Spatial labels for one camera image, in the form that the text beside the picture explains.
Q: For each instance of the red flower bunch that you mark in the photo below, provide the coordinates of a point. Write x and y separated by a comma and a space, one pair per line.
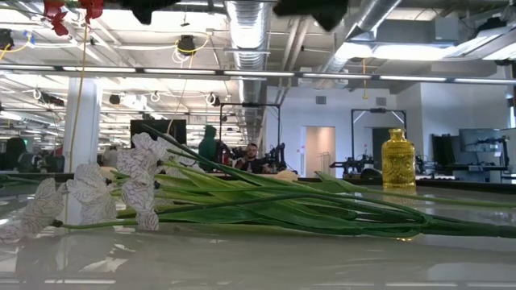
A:
92, 8

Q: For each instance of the white flower bunch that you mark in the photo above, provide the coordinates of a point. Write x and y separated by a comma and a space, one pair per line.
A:
139, 193

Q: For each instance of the black background robot arm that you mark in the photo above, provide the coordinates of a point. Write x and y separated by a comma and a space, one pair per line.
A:
350, 164
279, 157

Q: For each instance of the yellow glass vase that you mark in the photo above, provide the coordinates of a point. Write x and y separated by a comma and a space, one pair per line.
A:
398, 161

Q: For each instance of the long ceiling light strip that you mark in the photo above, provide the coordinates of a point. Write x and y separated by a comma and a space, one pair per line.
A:
258, 73

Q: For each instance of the black monitor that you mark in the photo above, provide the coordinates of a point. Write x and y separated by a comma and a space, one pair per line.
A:
173, 127

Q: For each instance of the white pillar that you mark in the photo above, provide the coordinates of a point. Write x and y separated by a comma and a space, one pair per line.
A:
82, 121

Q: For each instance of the person in background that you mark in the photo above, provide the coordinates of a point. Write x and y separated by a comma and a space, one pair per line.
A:
109, 157
207, 147

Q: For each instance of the person at desk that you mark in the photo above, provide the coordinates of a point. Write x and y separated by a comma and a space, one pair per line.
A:
250, 161

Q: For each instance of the peach tulip flower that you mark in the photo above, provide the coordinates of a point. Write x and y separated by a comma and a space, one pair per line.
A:
287, 176

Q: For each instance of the grey desk monitor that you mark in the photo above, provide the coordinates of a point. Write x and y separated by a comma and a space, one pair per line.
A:
479, 139

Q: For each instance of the silver ventilation duct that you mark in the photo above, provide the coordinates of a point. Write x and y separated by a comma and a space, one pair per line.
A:
248, 44

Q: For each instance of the black metal frame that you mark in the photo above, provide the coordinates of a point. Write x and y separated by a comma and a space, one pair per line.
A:
250, 104
379, 110

